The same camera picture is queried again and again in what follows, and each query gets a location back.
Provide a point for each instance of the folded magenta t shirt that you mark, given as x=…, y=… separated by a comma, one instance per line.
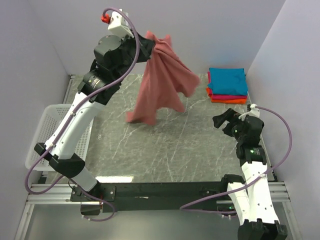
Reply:
x=227, y=84

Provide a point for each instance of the black base beam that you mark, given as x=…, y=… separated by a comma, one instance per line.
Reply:
x=146, y=196

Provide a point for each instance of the folded blue t shirt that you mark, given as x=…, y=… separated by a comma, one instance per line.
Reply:
x=228, y=81

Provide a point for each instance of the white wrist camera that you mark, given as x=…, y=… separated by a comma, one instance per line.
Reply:
x=252, y=110
x=117, y=24

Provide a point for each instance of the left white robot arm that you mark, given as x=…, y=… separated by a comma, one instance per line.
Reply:
x=93, y=93

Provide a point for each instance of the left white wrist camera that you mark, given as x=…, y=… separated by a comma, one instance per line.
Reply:
x=117, y=24

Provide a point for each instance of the aluminium frame rail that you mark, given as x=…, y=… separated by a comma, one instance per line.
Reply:
x=60, y=194

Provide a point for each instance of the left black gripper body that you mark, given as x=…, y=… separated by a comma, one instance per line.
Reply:
x=130, y=47

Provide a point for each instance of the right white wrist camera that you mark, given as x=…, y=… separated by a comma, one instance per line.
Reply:
x=252, y=110

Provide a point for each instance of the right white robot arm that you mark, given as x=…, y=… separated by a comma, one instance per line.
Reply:
x=250, y=193

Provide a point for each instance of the salmon pink t shirt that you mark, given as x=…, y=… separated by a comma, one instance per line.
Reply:
x=165, y=76

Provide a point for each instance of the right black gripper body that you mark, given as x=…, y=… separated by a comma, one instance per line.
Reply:
x=236, y=131

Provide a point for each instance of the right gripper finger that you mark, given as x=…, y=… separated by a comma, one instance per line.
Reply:
x=231, y=114
x=218, y=120

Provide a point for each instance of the white plastic basket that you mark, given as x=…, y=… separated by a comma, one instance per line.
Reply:
x=51, y=118

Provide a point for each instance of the folded orange t shirt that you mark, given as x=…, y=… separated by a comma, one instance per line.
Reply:
x=228, y=100

